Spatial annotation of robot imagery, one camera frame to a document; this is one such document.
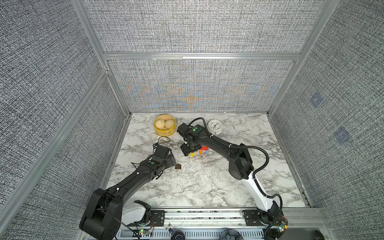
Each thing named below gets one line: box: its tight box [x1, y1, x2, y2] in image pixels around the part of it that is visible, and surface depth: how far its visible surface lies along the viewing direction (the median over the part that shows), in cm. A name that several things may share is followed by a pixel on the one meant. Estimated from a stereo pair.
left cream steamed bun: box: [155, 119, 165, 130], surface depth 108 cm
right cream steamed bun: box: [165, 119, 175, 129], surface depth 108 cm
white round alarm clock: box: [207, 119, 224, 135], surface depth 108 cm
